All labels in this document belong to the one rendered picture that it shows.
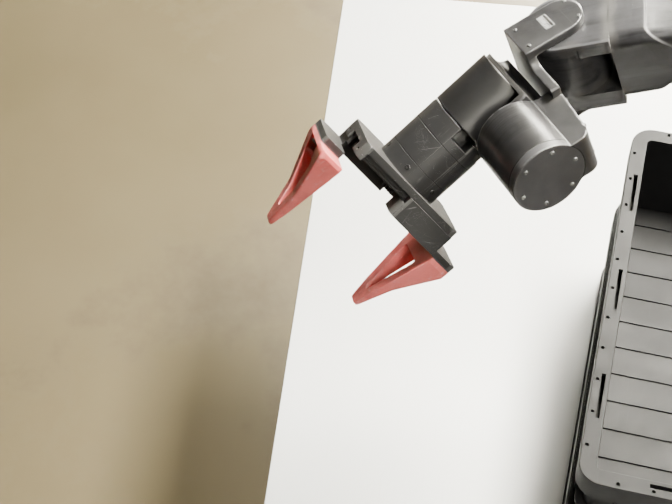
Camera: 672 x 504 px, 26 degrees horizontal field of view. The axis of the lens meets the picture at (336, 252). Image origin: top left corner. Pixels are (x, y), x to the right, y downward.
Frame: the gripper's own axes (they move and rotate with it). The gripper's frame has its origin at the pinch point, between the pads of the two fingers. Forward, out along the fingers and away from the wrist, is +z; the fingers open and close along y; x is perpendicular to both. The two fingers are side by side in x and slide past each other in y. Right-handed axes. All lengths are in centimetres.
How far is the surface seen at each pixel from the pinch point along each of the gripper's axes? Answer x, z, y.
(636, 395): 12.0, -8.5, 36.4
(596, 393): 2.5, -7.3, 27.3
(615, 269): 13.4, -15.0, 25.6
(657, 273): 23.7, -17.2, 34.9
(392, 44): 72, -11, 14
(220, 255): 127, 38, 38
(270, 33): 173, 11, 27
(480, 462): 20.0, 8.2, 36.1
